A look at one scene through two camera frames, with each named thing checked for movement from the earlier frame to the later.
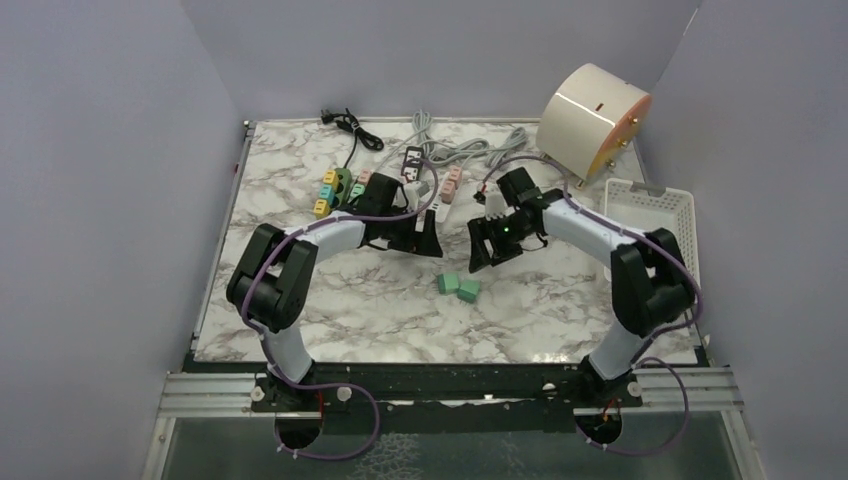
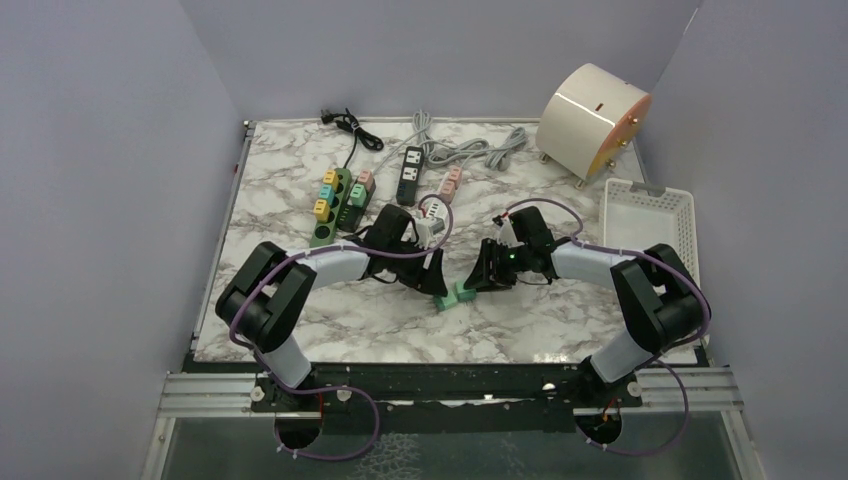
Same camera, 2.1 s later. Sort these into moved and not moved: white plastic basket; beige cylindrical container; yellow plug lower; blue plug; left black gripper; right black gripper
Moved: right black gripper; left black gripper
Not moved: white plastic basket; blue plug; yellow plug lower; beige cylindrical container
